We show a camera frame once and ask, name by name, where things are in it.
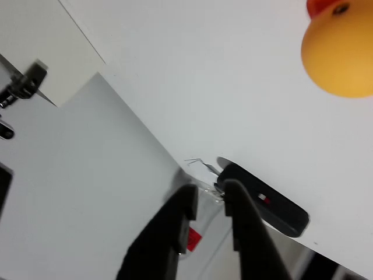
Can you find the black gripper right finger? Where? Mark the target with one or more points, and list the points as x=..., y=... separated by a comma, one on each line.
x=256, y=251

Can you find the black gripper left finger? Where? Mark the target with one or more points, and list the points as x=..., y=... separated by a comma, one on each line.
x=154, y=248

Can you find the yellow rubber duck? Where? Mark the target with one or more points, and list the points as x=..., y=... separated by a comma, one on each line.
x=341, y=58

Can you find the clear bottle red label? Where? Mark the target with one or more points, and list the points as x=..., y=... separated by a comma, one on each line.
x=194, y=240

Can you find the black metal clamp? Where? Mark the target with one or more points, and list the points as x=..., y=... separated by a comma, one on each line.
x=29, y=80

